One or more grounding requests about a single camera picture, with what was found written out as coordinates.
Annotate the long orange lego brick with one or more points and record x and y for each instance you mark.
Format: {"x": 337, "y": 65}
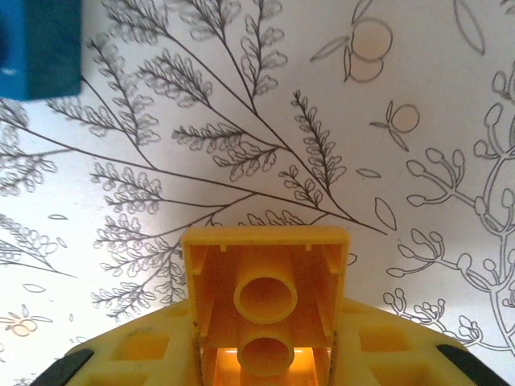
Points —
{"x": 265, "y": 281}

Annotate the blue lego brick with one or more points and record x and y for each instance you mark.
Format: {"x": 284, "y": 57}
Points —
{"x": 40, "y": 52}

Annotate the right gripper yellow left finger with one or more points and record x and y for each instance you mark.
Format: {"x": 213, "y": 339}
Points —
{"x": 161, "y": 354}

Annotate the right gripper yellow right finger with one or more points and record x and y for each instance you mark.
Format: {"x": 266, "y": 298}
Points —
{"x": 382, "y": 354}

